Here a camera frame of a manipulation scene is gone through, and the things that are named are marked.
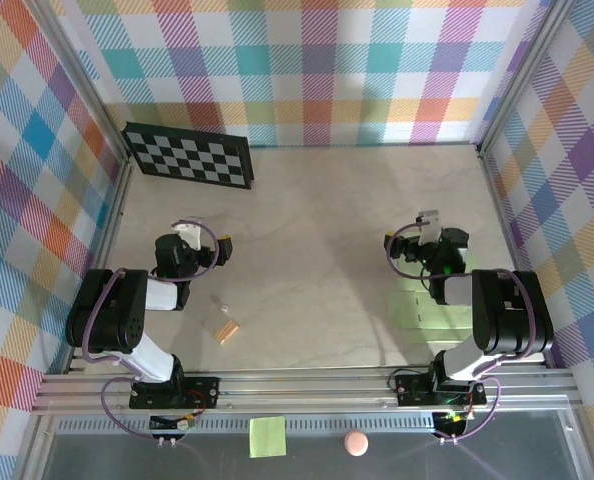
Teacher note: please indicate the left small circuit board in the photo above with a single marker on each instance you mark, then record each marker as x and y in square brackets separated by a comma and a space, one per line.
[174, 422]

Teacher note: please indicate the green sticky note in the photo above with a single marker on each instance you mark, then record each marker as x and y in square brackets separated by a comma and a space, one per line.
[267, 437]

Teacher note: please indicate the small circuit board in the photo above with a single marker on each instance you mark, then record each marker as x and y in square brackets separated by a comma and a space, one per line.
[452, 421]
[174, 422]

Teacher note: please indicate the aluminium left side rail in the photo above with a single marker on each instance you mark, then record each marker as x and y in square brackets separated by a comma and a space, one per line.
[109, 240]

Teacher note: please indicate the aluminium right side rail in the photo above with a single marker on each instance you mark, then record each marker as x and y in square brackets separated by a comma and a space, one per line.
[502, 210]

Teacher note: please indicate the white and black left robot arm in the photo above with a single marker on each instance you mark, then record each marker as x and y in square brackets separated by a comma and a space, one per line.
[107, 310]

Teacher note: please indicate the aluminium corner post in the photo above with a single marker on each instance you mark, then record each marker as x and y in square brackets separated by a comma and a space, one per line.
[77, 85]
[522, 80]

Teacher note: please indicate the black white checkerboard panel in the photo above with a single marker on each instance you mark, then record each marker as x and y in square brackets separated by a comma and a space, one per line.
[189, 157]

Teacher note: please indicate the long aluminium base rail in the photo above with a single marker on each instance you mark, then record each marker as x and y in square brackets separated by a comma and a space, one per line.
[307, 387]

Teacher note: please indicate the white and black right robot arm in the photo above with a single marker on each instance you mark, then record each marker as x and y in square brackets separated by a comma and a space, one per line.
[507, 310]

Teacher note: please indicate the pink round ball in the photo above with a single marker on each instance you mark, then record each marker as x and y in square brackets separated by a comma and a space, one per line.
[356, 443]

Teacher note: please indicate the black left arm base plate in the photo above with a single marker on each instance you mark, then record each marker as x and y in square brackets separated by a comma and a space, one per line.
[202, 392]

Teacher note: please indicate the light green paper box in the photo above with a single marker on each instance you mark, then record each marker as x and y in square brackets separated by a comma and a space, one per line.
[407, 310]

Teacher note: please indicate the small tan corrugated block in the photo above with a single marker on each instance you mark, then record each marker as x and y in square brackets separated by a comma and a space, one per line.
[226, 332]

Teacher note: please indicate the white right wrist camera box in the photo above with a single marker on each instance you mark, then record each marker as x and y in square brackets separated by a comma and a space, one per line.
[429, 227]

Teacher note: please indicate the right small circuit board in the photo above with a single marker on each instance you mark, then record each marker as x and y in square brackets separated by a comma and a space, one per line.
[452, 421]

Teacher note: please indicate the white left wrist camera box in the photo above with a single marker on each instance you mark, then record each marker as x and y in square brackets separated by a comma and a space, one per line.
[189, 235]

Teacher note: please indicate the aluminium right corner post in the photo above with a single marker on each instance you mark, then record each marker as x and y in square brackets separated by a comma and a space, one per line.
[522, 80]

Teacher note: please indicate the aluminium left corner post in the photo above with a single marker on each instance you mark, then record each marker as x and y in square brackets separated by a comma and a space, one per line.
[77, 85]

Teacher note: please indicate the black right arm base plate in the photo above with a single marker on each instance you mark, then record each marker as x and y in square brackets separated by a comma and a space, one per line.
[412, 390]

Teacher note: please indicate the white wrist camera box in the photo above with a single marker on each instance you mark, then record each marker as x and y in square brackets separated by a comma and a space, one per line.
[189, 235]
[429, 227]

